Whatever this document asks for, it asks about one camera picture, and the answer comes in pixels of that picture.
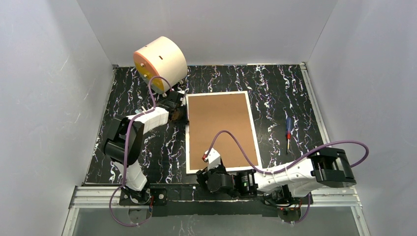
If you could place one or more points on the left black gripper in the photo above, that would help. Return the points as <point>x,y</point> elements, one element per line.
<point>177,115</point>

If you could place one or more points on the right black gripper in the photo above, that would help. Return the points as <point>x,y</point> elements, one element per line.
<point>204,175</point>

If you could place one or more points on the white picture frame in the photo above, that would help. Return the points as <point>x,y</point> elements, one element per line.
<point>221,121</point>

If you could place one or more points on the blue red screwdriver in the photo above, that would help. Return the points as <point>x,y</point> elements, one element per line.
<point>288,132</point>

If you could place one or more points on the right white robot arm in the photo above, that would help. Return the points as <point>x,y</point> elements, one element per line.
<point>326,167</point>

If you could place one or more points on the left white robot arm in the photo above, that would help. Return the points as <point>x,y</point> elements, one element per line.
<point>122,142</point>

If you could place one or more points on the cylindrical beige drawer cabinet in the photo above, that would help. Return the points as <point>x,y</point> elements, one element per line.
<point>163,59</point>

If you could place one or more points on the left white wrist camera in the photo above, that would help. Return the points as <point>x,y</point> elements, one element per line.
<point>182,101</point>

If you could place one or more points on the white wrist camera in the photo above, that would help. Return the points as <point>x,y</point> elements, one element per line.
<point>182,101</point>
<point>212,158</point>

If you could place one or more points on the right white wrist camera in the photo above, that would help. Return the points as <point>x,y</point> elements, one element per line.
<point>212,158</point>

